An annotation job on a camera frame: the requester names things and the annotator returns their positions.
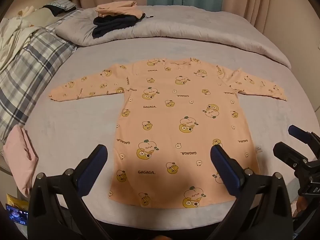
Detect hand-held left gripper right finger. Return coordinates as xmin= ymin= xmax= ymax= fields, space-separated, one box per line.
xmin=207 ymin=144 xmax=293 ymax=240

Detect white crumpled cloth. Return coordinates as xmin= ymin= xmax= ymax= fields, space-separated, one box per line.
xmin=0 ymin=6 xmax=44 ymax=68

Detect person's right hand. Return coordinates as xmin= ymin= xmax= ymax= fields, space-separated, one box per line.
xmin=296 ymin=195 xmax=308 ymax=217

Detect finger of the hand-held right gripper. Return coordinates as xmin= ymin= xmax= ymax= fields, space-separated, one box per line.
xmin=273 ymin=142 xmax=309 ymax=172
xmin=288 ymin=125 xmax=320 ymax=153

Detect folded peach clothes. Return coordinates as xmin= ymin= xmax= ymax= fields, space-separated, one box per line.
xmin=95 ymin=1 xmax=145 ymax=20

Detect peach printed long-sleeve shirt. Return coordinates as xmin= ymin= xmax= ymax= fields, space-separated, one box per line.
xmin=48 ymin=57 xmax=287 ymax=209

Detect folded pink cloth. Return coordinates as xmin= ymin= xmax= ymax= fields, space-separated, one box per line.
xmin=2 ymin=124 xmax=39 ymax=197

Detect dark navy clothes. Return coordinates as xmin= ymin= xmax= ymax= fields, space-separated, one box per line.
xmin=92 ymin=14 xmax=153 ymax=39

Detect yellow packet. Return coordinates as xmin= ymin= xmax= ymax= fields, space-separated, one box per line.
xmin=6 ymin=193 xmax=28 ymax=212

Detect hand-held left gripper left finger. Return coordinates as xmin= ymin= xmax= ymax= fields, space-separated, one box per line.
xmin=28 ymin=144 xmax=109 ymax=240

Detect grey duvet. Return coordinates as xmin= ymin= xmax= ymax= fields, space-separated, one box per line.
xmin=54 ymin=4 xmax=292 ymax=70

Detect smartphone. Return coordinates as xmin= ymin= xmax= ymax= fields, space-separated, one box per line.
xmin=5 ymin=204 xmax=29 ymax=227

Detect striped pillow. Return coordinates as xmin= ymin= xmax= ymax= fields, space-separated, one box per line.
xmin=43 ymin=0 xmax=77 ymax=12

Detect plaid blanket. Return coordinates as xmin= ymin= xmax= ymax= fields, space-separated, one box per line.
xmin=0 ymin=8 xmax=84 ymax=143

